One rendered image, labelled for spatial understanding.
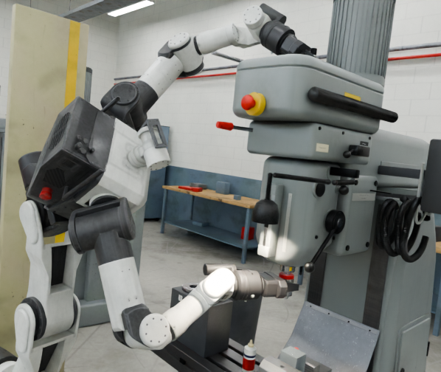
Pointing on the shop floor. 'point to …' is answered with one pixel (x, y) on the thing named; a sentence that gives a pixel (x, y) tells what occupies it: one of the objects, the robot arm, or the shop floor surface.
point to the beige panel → (32, 138)
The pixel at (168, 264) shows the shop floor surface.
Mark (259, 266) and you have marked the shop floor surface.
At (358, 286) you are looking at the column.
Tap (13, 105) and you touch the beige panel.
